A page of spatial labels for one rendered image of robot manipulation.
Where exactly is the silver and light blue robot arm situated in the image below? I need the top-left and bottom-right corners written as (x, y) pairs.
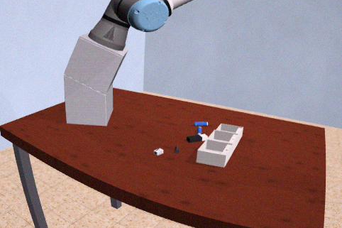
top-left (88, 0), bottom-right (192, 51)

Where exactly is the white three-compartment bin rack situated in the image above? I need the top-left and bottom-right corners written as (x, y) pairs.
top-left (197, 124), bottom-right (243, 168)

